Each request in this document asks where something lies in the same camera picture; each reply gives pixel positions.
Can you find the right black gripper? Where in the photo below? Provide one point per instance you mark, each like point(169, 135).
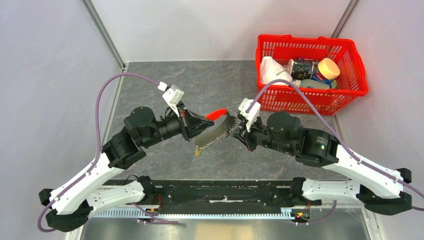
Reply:
point(247, 136)

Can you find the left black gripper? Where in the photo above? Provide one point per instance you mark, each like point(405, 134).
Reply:
point(188, 131)

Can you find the red black keyring holder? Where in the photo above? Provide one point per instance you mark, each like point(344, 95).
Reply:
point(228, 124)

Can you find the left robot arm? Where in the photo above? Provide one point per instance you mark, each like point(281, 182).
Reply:
point(70, 206)

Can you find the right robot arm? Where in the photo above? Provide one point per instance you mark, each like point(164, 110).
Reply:
point(378, 188)

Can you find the yellow tagged key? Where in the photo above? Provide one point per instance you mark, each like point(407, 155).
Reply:
point(198, 152)

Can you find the white plastic bag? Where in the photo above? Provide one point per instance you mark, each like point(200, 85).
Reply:
point(271, 70)

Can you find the grey green bottle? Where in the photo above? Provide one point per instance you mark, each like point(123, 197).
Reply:
point(310, 83)

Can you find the dark can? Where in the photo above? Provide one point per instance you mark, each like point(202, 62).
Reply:
point(302, 68)

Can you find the jar with beige lid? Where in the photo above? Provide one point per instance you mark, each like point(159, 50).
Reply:
point(326, 70)

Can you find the red plastic basket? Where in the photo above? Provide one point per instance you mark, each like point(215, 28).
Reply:
point(351, 83)

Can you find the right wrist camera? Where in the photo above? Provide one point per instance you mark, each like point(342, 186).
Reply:
point(248, 112)

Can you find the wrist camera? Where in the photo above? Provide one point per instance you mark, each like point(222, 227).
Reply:
point(248, 112)
point(172, 97)

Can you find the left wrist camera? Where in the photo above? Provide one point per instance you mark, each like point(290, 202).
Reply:
point(172, 97)

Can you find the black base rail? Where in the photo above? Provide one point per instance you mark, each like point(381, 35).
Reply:
point(226, 197)

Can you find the grey slotted cable duct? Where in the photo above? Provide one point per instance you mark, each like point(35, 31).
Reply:
point(135, 213)

